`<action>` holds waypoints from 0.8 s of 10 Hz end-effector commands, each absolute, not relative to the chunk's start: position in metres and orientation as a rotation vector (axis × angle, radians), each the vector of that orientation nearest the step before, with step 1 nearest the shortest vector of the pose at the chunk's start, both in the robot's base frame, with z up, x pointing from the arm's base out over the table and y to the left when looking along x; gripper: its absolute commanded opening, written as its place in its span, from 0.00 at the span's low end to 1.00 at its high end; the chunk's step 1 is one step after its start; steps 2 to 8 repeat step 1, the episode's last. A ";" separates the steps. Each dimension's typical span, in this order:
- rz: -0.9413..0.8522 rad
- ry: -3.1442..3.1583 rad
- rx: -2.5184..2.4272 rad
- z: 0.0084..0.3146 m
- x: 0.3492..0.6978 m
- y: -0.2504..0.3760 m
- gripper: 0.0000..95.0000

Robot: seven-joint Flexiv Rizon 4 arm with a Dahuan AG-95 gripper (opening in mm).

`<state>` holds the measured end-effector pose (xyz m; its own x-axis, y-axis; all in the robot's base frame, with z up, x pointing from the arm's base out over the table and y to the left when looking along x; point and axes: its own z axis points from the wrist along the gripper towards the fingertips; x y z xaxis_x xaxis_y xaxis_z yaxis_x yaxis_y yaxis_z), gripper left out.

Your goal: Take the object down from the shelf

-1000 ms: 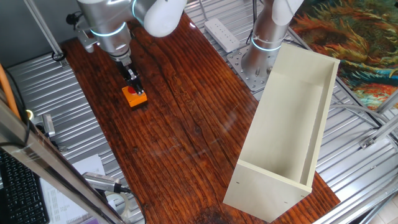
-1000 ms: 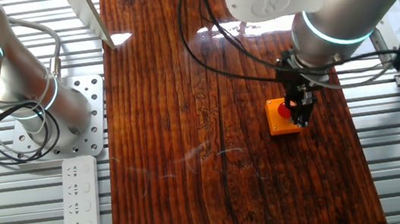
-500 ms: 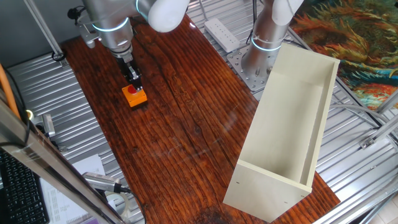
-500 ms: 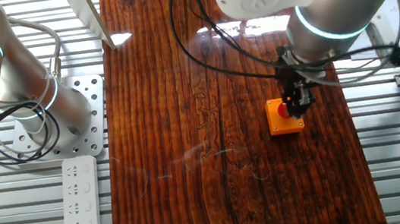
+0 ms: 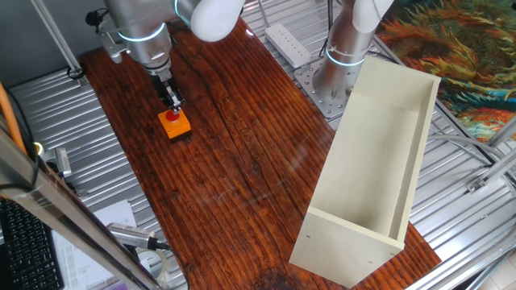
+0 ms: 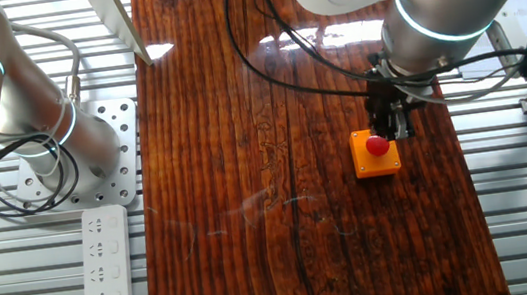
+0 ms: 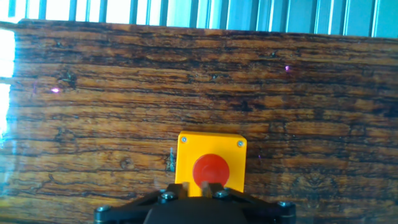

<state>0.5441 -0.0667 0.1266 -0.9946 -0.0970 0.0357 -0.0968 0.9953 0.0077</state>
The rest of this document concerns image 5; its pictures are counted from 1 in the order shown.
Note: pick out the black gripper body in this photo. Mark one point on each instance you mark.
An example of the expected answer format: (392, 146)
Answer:
(163, 84)

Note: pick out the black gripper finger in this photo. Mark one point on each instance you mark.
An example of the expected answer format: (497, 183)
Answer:
(176, 100)
(166, 100)

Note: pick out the orange emergency stop button box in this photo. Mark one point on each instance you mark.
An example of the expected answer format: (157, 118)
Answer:
(174, 125)

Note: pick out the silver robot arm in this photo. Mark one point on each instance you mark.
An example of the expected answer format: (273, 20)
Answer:
(145, 28)

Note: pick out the cream wooden shelf box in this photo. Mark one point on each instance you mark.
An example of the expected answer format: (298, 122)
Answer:
(342, 249)

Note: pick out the glossy brown wooden board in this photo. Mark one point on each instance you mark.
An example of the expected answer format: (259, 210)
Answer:
(221, 181)

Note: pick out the white power strip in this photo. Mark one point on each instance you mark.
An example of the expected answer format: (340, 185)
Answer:
(288, 44)

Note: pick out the orange tube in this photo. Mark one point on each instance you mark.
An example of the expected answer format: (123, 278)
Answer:
(10, 117)

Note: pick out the shiny steel beam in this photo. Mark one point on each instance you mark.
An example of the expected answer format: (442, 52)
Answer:
(60, 217)

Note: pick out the translucent tape roll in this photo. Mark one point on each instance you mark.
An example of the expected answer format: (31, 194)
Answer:
(163, 263)

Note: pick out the printed paper sheet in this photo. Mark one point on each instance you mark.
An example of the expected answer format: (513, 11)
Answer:
(80, 274)

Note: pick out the black keyboard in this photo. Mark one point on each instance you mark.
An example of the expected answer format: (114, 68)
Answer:
(28, 253)

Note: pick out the colourful painted cloth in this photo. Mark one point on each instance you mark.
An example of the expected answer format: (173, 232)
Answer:
(463, 52)

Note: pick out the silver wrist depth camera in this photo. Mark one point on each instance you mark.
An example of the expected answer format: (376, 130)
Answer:
(113, 46)

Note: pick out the aluminium frame post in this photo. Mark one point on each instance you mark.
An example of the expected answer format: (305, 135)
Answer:
(56, 40)

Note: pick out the silver exterior depth camera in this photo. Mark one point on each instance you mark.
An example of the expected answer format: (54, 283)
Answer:
(129, 235)
(63, 161)

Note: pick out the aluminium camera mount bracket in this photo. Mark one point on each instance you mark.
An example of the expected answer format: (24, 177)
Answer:
(80, 191)

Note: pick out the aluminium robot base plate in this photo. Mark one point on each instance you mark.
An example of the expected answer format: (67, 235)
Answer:
(307, 78)

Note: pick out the aluminium corner bracket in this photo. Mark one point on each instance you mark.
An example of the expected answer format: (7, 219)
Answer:
(475, 185)

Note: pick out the aluminium frame strut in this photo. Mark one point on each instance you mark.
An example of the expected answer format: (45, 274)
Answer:
(502, 163)
(504, 131)

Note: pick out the aluminium table edge rail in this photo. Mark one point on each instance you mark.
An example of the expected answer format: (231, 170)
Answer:
(463, 262)

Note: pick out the thin aluminium rail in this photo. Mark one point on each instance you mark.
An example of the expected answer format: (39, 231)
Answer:
(489, 272)

